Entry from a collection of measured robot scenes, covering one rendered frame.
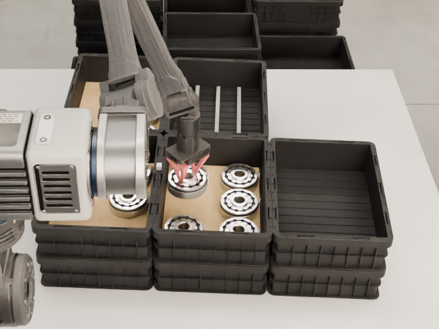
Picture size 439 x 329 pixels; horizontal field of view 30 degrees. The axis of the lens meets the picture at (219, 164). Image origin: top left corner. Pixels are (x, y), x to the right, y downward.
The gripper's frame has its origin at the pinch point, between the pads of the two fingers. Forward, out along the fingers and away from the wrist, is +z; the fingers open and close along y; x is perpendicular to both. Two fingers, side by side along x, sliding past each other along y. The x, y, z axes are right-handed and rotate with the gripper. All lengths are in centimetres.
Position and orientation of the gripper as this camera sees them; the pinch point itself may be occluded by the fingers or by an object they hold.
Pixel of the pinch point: (187, 174)
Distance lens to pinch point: 215.1
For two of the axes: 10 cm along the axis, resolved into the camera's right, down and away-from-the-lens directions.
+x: 6.9, 4.7, -5.5
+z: -0.4, 7.8, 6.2
